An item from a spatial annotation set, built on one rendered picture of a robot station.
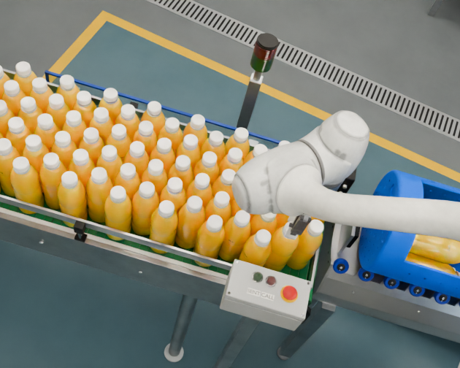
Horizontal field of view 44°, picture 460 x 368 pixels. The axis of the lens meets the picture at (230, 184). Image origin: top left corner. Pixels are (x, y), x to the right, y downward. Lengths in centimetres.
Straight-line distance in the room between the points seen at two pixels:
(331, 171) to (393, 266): 49
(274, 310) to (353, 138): 51
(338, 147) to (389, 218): 20
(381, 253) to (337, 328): 119
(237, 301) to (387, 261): 40
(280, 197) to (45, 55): 242
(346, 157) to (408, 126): 230
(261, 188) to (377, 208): 21
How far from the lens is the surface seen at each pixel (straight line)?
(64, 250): 174
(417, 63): 377
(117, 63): 324
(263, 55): 165
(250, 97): 180
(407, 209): 96
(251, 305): 140
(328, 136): 110
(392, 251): 149
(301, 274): 167
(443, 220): 95
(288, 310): 140
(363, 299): 175
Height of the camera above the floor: 238
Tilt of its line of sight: 57 degrees down
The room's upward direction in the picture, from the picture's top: 18 degrees clockwise
